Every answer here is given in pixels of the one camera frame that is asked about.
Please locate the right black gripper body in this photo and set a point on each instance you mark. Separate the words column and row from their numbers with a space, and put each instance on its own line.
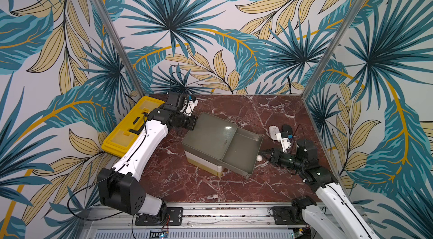
column 277, row 156

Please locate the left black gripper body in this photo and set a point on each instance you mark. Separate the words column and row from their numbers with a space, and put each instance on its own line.
column 188, row 122

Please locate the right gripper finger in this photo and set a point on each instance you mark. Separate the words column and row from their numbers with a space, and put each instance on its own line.
column 266, row 163
column 266, row 153

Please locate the white computer mouse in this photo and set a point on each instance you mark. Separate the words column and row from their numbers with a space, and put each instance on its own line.
column 273, row 131

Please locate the grey drawer unit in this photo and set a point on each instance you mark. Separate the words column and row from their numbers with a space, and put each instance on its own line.
column 206, row 145

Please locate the grey pull-out drawer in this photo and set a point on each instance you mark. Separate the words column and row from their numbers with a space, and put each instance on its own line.
column 241, row 155

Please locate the black computer mouse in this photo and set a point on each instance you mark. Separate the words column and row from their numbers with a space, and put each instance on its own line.
column 287, row 130

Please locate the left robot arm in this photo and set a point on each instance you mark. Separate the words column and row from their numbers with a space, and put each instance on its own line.
column 119, row 187

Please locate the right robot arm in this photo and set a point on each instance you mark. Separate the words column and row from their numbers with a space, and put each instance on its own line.
column 305, row 163

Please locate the yellow plastic toolbox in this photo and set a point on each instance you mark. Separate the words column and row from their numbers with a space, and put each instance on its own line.
column 120, row 140

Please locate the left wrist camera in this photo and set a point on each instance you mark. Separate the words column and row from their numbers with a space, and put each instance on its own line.
column 181, row 103

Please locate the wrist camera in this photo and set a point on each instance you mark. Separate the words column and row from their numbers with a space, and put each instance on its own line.
column 181, row 103
column 285, row 140

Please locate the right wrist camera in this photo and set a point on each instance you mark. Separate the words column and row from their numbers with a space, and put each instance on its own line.
column 285, row 140

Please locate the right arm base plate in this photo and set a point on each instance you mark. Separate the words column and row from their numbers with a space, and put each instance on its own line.
column 285, row 215

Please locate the aluminium front rail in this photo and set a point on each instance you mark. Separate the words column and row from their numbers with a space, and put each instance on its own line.
column 194, row 220

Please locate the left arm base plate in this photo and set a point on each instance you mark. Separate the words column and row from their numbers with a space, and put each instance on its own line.
column 171, row 216

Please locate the right aluminium corner post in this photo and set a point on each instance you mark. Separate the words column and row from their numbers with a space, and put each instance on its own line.
column 346, row 22

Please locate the aluminium corner post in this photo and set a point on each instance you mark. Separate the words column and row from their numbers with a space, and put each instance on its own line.
column 112, row 33
column 346, row 22

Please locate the left aluminium corner post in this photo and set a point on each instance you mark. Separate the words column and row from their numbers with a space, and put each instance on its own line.
column 112, row 33

